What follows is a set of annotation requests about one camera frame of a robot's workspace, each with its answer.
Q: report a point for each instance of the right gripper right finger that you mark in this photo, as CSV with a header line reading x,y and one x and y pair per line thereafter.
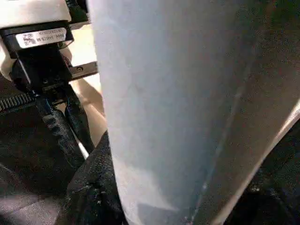
x,y
276,187

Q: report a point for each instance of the white plastic table leg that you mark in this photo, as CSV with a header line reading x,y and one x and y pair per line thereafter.
x,y
175,105

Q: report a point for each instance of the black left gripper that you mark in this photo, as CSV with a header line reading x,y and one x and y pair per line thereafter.
x,y
44,58

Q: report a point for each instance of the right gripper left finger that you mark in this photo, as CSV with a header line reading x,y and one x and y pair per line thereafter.
x,y
96,187

